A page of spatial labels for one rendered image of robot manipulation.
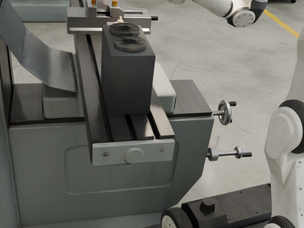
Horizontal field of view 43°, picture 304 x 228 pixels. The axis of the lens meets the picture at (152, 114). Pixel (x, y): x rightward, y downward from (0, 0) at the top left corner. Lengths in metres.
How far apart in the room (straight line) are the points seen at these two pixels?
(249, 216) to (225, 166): 1.13
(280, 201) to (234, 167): 1.32
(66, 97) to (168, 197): 0.69
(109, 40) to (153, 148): 0.32
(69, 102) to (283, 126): 0.74
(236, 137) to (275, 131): 1.71
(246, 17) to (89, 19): 0.62
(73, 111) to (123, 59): 0.46
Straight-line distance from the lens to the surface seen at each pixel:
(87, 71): 1.33
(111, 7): 1.61
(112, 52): 1.02
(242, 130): 2.85
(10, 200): 1.62
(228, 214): 1.36
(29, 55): 1.42
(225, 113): 1.75
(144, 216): 1.82
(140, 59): 1.02
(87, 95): 1.19
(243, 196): 1.44
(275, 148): 1.07
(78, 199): 1.70
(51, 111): 1.42
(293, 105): 1.04
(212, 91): 3.26
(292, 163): 1.11
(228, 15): 1.42
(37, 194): 1.66
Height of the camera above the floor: 1.56
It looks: 33 degrees down
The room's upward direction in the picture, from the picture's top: 7 degrees clockwise
